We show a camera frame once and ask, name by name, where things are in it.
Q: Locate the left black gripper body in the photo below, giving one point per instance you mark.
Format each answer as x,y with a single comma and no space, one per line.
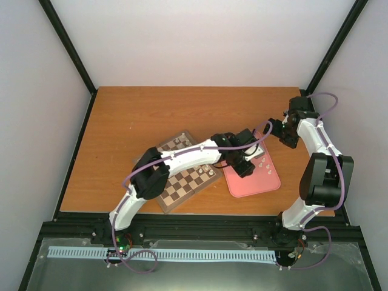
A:
238,168

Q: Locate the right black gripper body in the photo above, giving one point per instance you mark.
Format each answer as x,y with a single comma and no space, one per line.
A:
288,136

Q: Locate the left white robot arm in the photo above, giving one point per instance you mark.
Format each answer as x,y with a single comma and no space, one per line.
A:
150,174

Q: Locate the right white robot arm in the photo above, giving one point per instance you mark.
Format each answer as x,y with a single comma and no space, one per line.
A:
326,179

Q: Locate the wooden folding chess board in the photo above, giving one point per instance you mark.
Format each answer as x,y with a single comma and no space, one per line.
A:
187,183

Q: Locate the pink rubber tray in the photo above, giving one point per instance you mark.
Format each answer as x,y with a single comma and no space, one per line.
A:
258,182

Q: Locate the black aluminium frame rail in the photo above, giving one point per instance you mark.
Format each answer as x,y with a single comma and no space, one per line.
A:
259,231

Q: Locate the light blue cable duct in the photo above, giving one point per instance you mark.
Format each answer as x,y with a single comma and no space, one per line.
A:
165,255

